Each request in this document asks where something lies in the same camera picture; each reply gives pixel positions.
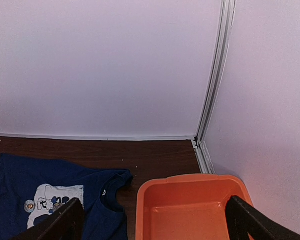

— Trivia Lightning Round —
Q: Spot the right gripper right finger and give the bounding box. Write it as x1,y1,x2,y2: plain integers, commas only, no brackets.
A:
225,196,300,240

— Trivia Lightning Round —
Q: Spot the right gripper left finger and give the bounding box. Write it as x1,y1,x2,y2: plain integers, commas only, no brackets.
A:
12,198,85,240

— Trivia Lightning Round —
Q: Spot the starry night round brooch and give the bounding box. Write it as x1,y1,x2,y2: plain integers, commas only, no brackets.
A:
52,202,64,212

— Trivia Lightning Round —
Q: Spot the portrait round brooch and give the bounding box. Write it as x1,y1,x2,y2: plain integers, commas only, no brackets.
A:
23,200,36,213

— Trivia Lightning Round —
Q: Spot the navy white clothing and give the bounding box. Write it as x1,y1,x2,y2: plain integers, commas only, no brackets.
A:
0,153,133,240

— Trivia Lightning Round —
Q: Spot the orange plastic bin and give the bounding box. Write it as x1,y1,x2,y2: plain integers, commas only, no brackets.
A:
135,174,252,240

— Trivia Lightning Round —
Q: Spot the right aluminium frame post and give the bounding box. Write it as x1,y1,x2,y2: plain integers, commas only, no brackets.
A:
192,0,237,174

